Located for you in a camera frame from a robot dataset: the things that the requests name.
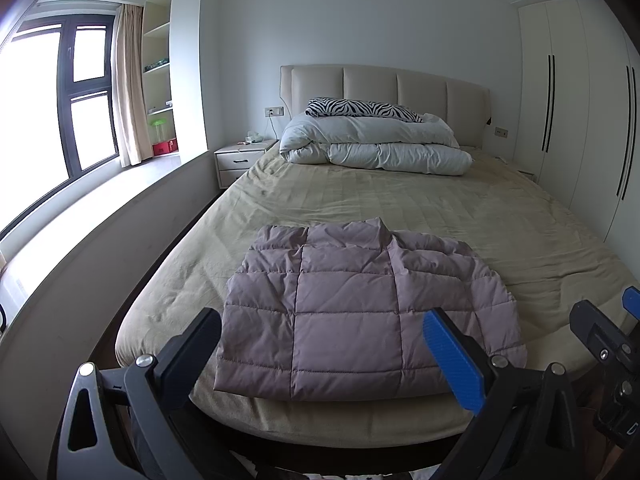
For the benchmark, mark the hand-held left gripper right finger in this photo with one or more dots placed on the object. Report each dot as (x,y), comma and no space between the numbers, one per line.
(450,355)

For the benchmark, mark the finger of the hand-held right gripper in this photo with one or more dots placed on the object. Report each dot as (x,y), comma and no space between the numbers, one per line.
(595,327)
(634,302)

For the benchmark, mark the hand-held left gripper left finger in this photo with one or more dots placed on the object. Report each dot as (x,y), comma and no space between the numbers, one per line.
(195,350)

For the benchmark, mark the mauve quilted puffer jacket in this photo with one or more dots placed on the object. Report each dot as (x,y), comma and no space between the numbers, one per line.
(340,310)

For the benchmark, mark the bed with beige sheet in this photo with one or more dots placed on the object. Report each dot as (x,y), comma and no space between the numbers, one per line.
(400,200)

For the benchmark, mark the white nightstand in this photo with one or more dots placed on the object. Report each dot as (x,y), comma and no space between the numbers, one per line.
(527,174)
(240,160)

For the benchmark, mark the white wardrobe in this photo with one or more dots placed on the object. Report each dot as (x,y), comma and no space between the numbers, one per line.
(575,110)

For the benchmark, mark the red box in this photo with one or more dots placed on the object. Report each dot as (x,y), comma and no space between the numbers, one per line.
(165,148)

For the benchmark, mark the white folded duvet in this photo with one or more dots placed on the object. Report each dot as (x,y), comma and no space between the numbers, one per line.
(375,152)

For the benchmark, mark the pale tissue box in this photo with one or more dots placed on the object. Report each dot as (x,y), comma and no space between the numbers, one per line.
(254,137)

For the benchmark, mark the green mushroom lamp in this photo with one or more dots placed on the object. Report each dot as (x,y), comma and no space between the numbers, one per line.
(159,122)

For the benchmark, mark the zebra print pillow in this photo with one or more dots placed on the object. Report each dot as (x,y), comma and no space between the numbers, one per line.
(365,108)

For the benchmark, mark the black framed window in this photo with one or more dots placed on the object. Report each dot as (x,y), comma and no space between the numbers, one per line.
(64,110)

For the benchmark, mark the beige curtain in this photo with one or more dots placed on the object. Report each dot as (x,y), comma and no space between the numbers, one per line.
(127,85)

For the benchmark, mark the beige padded headboard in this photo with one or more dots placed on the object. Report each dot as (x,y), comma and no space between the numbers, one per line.
(370,82)

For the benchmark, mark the green shelf trinkets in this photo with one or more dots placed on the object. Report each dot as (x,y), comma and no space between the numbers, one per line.
(156,64)

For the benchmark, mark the white built-in shelf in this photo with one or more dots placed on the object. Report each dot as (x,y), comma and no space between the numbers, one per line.
(157,40)

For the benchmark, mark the wall power socket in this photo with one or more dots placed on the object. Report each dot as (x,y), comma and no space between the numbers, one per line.
(274,111)

